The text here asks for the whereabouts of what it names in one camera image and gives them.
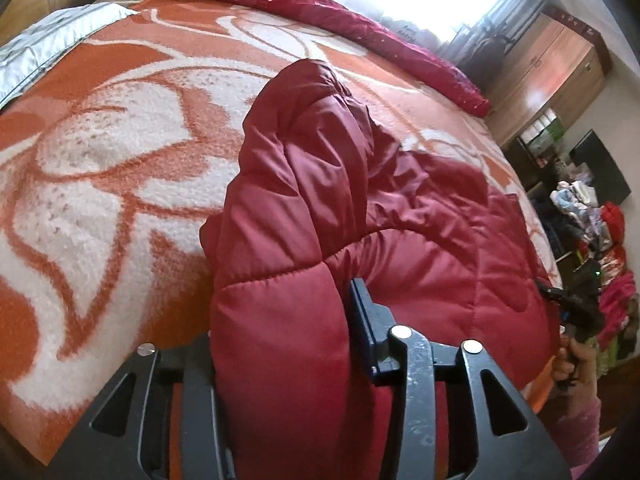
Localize dark red puffer coat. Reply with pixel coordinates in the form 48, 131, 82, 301
201, 60, 559, 479

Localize pink sleeved right forearm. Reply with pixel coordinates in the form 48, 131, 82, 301
548, 396, 601, 479

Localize pile of colourful clothes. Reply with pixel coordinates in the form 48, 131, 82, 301
548, 180, 639, 376

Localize person's right hand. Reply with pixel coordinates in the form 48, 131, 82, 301
551, 334, 598, 417

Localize dark cluttered side shelf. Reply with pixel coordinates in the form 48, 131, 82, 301
502, 108, 591, 274

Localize black flat television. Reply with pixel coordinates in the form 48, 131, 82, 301
570, 130, 631, 206

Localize wooden wardrobe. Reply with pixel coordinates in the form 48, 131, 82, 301
485, 4, 613, 146

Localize orange white floral blanket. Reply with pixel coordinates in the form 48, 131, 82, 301
0, 0, 564, 466

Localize crimson rolled quilt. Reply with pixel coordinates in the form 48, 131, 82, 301
216, 0, 490, 118

